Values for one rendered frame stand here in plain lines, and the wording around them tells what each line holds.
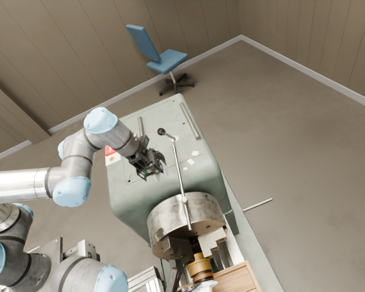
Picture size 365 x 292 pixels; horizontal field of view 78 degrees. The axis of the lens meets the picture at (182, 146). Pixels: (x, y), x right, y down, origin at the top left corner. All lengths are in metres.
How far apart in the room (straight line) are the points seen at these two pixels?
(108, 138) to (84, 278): 0.36
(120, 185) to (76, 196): 0.45
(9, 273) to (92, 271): 0.42
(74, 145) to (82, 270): 0.33
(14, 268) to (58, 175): 0.53
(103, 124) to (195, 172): 0.44
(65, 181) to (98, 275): 0.26
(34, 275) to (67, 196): 0.58
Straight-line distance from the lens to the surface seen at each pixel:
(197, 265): 0.90
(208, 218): 0.85
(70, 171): 0.59
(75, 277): 0.71
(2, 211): 1.03
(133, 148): 0.66
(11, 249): 1.06
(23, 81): 4.02
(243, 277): 1.10
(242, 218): 1.55
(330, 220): 2.19
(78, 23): 3.69
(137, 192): 0.94
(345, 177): 2.42
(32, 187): 0.61
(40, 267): 1.12
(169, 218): 0.85
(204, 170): 0.90
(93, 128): 0.61
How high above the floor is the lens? 1.97
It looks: 46 degrees down
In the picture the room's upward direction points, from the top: 24 degrees counter-clockwise
